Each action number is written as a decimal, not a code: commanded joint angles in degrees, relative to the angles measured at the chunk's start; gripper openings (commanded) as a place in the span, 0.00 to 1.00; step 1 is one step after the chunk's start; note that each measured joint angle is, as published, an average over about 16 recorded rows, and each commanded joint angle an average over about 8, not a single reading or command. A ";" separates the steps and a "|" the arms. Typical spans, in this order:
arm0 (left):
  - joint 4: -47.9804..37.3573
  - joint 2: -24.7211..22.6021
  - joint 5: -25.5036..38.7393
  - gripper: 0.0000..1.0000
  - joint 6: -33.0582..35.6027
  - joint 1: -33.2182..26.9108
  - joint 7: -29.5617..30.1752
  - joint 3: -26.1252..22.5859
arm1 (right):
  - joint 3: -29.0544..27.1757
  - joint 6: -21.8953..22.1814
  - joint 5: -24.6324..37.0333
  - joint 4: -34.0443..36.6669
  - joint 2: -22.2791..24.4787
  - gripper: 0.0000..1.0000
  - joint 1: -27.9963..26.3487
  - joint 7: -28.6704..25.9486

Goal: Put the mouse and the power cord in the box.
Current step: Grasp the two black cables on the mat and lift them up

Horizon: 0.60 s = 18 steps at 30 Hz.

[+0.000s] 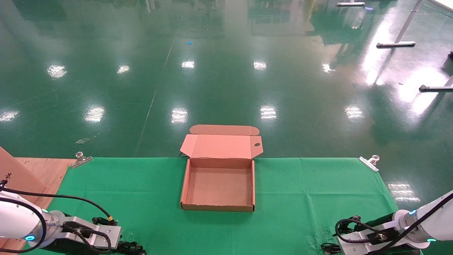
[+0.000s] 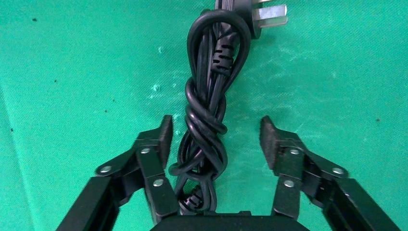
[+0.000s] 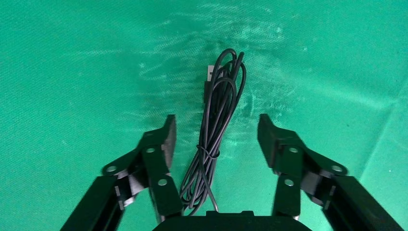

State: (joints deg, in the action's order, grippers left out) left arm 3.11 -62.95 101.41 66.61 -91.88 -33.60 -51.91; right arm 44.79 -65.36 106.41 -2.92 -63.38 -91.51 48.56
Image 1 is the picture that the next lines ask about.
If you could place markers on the brown carton with red print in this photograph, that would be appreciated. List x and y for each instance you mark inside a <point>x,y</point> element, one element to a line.
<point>17,177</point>

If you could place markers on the silver metal binder clip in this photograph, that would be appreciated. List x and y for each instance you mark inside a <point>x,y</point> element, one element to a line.
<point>81,161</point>
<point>369,163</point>

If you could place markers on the clear plastic floor scrap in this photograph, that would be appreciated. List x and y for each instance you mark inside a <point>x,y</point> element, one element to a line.
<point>82,141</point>

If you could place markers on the open brown cardboard box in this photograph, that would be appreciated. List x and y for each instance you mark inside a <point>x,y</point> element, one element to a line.
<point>219,187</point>

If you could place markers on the dark table leg with foot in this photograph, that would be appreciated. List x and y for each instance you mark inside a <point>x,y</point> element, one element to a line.
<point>435,88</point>

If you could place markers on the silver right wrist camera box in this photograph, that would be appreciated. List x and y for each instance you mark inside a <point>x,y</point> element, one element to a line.
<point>357,246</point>

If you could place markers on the grey table leg with foot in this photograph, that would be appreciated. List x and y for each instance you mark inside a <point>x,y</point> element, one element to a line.
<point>396,44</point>

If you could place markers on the grey metal table foot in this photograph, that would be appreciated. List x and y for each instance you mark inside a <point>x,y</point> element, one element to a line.
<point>350,4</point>

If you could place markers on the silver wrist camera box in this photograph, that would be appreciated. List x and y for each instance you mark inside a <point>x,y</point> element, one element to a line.
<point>102,235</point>
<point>357,246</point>

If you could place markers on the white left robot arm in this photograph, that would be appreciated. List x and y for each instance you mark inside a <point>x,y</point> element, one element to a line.
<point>17,219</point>

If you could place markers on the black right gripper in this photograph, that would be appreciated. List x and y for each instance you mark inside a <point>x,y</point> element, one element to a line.
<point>396,252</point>

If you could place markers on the dark object at room edge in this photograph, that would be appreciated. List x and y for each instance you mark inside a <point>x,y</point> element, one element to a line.
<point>451,60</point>

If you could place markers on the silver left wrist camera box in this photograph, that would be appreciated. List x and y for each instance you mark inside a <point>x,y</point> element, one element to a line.
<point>102,235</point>

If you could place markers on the green table cloth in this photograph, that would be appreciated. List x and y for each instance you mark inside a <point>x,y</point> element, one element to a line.
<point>283,223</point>

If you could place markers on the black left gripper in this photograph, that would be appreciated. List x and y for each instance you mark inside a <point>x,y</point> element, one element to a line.
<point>67,248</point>

